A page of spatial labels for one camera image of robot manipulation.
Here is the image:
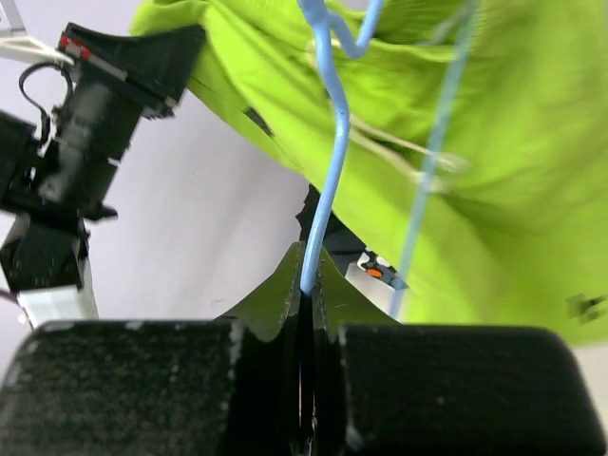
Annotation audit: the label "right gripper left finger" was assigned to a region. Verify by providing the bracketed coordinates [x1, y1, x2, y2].
[0, 240, 305, 456]

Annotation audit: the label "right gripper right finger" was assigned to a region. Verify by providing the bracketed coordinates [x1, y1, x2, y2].
[311, 246, 600, 456]

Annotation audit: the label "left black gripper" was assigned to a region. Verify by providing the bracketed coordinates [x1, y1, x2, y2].
[59, 23, 205, 119]

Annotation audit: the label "light blue hanger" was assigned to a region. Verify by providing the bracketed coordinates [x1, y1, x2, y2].
[296, 0, 481, 319]

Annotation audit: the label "lime green shorts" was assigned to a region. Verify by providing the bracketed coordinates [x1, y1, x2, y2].
[131, 0, 607, 346]

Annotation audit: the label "camouflage patterned shorts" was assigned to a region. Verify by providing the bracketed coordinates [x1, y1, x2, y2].
[356, 249, 408, 291]

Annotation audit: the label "black shorts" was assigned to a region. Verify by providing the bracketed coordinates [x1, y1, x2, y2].
[295, 184, 365, 276]

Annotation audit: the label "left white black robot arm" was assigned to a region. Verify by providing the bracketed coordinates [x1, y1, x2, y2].
[1, 24, 205, 328]

